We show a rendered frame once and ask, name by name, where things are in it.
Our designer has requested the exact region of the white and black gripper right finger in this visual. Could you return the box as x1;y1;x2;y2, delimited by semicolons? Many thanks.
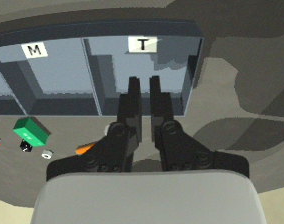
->
149;75;250;179

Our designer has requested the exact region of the small white hex nut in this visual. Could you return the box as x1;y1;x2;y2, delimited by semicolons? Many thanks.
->
42;150;52;159

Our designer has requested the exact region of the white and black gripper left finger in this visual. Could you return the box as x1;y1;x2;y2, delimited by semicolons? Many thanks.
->
46;76;142;182

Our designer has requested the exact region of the black die with white pips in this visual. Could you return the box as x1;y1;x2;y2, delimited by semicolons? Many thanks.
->
20;139;33;152

